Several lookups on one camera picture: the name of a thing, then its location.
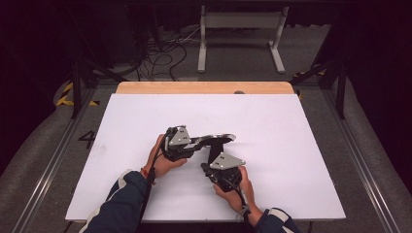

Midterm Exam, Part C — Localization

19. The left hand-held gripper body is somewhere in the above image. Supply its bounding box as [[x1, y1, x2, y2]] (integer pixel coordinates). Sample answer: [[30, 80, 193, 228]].
[[160, 124, 195, 163]]

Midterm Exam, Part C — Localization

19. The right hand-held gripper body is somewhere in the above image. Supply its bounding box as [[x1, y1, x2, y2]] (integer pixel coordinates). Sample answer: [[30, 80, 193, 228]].
[[207, 151, 247, 194]]

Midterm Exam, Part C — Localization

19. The oval silver photo frame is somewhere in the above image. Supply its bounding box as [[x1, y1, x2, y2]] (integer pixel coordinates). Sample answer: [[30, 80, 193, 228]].
[[193, 133, 237, 164]]

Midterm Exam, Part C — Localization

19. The person's left hand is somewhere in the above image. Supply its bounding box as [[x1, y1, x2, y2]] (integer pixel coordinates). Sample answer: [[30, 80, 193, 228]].
[[141, 134, 189, 179]]

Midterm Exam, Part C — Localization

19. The person's right hand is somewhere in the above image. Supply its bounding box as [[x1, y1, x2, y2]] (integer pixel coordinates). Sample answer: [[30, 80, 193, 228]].
[[212, 165, 264, 225]]

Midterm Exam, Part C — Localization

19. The white table sheet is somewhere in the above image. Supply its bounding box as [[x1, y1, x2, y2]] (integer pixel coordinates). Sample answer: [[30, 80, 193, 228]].
[[65, 93, 347, 223]]

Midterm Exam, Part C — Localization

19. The black metal stand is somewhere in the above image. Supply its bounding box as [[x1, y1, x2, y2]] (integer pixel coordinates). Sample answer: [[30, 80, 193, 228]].
[[66, 6, 129, 119], [289, 56, 349, 119]]

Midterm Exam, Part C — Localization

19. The right hand-held gripper cable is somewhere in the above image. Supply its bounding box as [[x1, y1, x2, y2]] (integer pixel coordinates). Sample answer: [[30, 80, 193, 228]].
[[225, 179, 253, 225]]

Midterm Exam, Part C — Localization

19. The hand-held gripper cable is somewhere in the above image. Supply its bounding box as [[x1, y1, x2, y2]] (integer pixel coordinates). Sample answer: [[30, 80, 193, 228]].
[[225, 179, 253, 225], [138, 139, 168, 227]]

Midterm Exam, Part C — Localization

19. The left hand-held gripper cable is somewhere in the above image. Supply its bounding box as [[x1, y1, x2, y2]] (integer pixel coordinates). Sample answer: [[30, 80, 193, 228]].
[[138, 139, 168, 227]]

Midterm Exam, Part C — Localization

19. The bundle of floor cables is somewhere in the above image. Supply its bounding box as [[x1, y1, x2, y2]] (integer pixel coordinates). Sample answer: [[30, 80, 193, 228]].
[[135, 27, 203, 82]]

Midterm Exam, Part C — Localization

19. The white metal table frame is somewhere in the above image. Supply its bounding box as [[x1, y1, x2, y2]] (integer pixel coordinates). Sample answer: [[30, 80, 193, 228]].
[[196, 5, 290, 75]]

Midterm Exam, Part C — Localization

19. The aluminium floor rail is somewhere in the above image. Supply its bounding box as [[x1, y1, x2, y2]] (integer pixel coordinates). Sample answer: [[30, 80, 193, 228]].
[[320, 86, 404, 233], [12, 86, 100, 233]]

